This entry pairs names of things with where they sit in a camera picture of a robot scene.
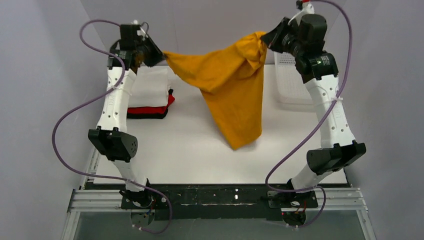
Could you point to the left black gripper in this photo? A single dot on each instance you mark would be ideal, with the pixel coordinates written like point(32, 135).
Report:
point(152, 50)

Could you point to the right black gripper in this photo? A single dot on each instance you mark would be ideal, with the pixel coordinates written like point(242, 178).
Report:
point(276, 34)

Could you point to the yellow t shirt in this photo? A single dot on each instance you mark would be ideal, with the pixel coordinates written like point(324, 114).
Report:
point(231, 81)

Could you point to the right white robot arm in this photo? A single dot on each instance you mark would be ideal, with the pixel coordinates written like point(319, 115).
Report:
point(338, 146)

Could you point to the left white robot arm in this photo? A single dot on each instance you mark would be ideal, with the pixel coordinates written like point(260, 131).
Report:
point(110, 137)

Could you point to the white folded t shirt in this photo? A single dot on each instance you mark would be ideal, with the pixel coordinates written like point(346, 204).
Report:
point(151, 88)

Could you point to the white plastic basket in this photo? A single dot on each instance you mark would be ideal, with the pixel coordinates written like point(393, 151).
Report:
point(290, 88)

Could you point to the red folded t shirt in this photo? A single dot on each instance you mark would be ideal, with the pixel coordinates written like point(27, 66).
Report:
point(150, 109)

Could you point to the black folded t shirt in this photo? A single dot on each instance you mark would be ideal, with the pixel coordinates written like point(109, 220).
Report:
point(150, 116)

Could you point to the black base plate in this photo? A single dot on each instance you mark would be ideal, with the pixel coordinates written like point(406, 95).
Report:
point(214, 201)

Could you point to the aluminium frame rail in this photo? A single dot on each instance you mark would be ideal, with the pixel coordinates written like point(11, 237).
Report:
point(342, 213)

